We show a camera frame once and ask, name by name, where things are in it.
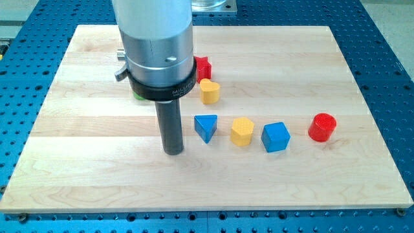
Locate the black pusher rod tool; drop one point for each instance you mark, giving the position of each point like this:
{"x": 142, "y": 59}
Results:
{"x": 170, "y": 125}

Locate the yellow heart block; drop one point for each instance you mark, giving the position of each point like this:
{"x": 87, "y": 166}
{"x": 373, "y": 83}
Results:
{"x": 210, "y": 91}

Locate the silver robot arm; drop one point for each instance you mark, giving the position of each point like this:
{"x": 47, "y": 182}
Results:
{"x": 158, "y": 51}

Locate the yellow hexagon block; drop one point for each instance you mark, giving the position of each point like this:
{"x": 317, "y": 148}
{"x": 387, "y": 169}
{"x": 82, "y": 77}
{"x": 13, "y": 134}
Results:
{"x": 242, "y": 131}

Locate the green block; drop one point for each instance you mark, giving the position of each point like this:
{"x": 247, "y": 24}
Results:
{"x": 137, "y": 96}

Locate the blue triangle block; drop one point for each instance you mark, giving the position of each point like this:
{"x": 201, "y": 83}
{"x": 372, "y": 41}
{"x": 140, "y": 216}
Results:
{"x": 205, "y": 126}

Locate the red star block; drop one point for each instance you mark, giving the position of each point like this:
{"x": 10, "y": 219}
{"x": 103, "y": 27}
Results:
{"x": 204, "y": 68}

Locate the wooden board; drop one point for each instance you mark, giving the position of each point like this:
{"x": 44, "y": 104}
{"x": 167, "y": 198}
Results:
{"x": 94, "y": 148}

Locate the blue cube block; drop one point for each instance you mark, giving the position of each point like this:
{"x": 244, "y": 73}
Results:
{"x": 275, "y": 137}

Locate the red cylinder block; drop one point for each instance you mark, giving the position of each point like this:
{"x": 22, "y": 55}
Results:
{"x": 322, "y": 127}

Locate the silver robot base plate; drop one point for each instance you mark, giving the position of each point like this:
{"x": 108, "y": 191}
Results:
{"x": 207, "y": 7}

